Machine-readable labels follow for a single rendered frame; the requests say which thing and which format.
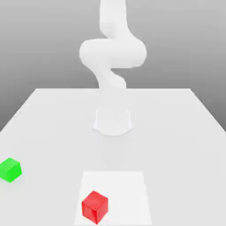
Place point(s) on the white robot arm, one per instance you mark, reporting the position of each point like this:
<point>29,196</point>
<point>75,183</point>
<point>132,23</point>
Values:
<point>113,53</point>

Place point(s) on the small red cube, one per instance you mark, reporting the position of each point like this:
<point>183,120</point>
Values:
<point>95,206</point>

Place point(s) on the small green cube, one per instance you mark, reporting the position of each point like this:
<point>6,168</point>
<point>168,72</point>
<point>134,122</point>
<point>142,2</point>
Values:
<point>10,169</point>

